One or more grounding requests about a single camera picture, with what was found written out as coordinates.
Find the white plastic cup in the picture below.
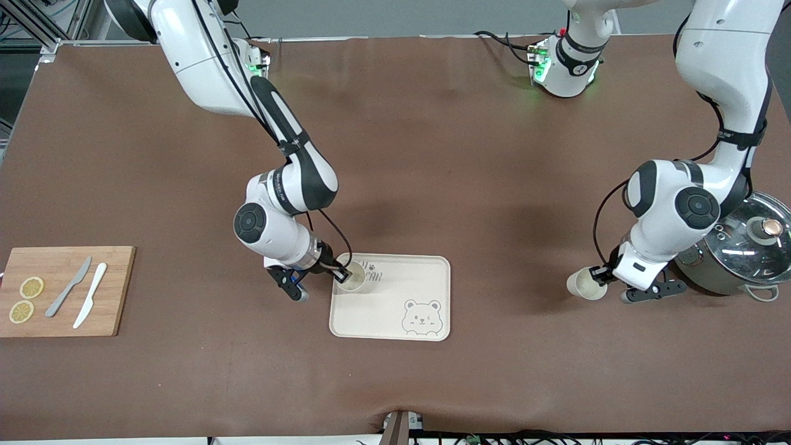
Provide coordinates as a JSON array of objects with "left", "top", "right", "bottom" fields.
[
  {"left": 337, "top": 262, "right": 368, "bottom": 293},
  {"left": 566, "top": 267, "right": 610, "bottom": 302}
]

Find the cream bear print tray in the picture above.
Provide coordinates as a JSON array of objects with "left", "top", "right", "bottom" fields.
[{"left": 329, "top": 253, "right": 452, "bottom": 342}]

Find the grey-green electric cooking pot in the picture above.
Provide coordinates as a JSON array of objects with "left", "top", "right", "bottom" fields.
[{"left": 672, "top": 192, "right": 791, "bottom": 303}]

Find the glass pot lid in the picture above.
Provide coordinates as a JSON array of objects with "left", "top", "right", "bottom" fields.
[{"left": 701, "top": 192, "right": 791, "bottom": 273}]

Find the brown table mat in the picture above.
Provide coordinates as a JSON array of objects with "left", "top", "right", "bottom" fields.
[{"left": 0, "top": 34, "right": 791, "bottom": 441}]

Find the white plastic knife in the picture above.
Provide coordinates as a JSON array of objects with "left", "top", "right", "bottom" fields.
[{"left": 72, "top": 262, "right": 108, "bottom": 329}]

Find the grey plastic knife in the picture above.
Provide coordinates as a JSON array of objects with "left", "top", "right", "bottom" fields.
[{"left": 45, "top": 256, "right": 93, "bottom": 318}]

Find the wooden cutting board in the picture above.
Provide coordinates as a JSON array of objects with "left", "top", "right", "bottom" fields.
[{"left": 0, "top": 246, "right": 137, "bottom": 338}]

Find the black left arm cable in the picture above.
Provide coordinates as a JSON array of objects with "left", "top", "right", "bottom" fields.
[{"left": 592, "top": 0, "right": 774, "bottom": 268}]

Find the camera mount post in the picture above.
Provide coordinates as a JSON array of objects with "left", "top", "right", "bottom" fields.
[{"left": 379, "top": 409, "right": 425, "bottom": 445}]

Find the black right base cable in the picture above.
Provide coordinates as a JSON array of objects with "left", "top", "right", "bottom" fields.
[{"left": 231, "top": 17, "right": 274, "bottom": 45}]

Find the black base cable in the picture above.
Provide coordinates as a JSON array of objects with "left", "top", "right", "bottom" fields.
[
  {"left": 231, "top": 17, "right": 274, "bottom": 45},
  {"left": 473, "top": 30, "right": 546, "bottom": 66}
]

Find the black left base cable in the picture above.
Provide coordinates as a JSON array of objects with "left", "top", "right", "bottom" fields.
[{"left": 473, "top": 30, "right": 546, "bottom": 66}]

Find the aluminium frame profile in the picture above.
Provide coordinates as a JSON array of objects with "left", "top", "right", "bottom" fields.
[{"left": 0, "top": 0, "right": 95, "bottom": 55}]

